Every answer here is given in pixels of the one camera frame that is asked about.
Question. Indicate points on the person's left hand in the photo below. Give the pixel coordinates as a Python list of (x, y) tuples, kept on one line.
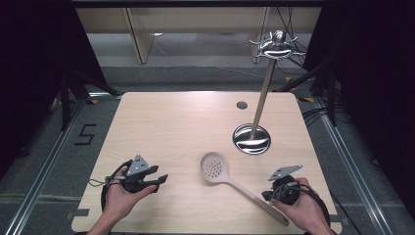
[(117, 199)]

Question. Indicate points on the dark curtain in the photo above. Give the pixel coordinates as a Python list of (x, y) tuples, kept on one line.
[(375, 81), (32, 81)]

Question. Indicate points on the black tripod stand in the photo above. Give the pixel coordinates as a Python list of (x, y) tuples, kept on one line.
[(332, 98), (65, 104)]

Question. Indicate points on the person's right hand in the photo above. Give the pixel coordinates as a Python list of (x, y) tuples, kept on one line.
[(306, 209)]

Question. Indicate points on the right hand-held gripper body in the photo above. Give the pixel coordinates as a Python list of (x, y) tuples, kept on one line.
[(287, 192)]

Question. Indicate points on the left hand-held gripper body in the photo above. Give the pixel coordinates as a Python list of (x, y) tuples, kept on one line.
[(138, 166)]

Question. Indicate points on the beige slotted spoon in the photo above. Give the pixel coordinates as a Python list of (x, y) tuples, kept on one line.
[(213, 168)]

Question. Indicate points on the metal utensil stand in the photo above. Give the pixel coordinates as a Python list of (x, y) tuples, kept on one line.
[(253, 140)]

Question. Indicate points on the aluminium floor rail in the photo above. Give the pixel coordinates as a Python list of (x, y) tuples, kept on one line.
[(352, 169), (49, 163)]

